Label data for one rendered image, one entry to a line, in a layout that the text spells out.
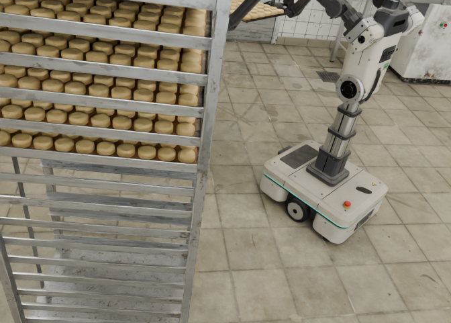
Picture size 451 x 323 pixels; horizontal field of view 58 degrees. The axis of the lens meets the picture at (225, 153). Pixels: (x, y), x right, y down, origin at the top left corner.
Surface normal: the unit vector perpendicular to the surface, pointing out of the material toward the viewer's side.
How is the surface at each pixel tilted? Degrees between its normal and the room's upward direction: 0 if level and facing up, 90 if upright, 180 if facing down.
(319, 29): 90
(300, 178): 0
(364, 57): 90
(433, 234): 0
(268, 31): 90
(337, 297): 0
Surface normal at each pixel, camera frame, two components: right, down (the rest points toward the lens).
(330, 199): 0.13, -0.80
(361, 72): -0.72, 0.48
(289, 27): 0.14, 0.60
